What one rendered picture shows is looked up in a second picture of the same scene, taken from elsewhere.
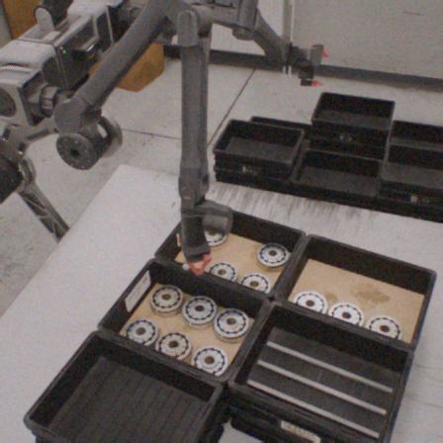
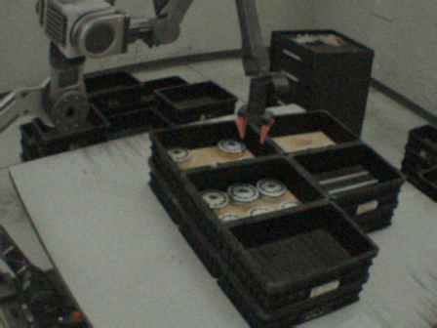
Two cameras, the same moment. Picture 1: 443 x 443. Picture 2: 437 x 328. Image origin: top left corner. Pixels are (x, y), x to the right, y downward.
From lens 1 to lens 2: 152 cm
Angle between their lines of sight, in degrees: 47
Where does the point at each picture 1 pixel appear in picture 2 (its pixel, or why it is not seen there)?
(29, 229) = not seen: outside the picture
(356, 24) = (30, 51)
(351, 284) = (287, 143)
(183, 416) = (317, 243)
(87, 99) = (178, 14)
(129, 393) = (274, 257)
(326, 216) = not seen: hidden behind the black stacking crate
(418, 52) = not seen: hidden behind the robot
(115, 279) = (119, 234)
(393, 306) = (317, 142)
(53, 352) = (154, 297)
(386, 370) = (353, 167)
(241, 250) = (204, 156)
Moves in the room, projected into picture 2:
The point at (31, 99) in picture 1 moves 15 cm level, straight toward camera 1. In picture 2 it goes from (132, 25) to (184, 31)
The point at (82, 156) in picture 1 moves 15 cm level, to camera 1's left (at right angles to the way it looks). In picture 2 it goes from (77, 112) to (45, 129)
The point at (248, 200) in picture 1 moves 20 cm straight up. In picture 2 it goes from (133, 144) to (135, 102)
